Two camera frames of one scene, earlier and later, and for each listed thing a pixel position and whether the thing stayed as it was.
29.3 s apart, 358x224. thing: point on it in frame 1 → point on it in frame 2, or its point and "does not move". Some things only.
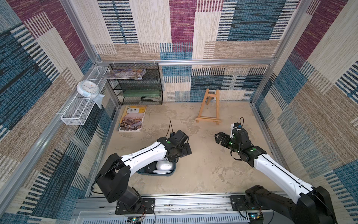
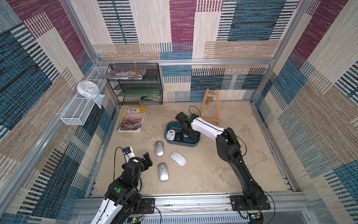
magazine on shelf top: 124,74 does not move
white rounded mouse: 164,167 → 178,159
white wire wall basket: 76,113 does not move
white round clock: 87,88 does not move
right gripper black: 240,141 → 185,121
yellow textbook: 132,118 does not move
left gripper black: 184,152 → 144,165
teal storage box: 163,167 → 187,142
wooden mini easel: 207,98 does not move
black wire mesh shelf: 148,90 does not move
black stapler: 147,98 does not move
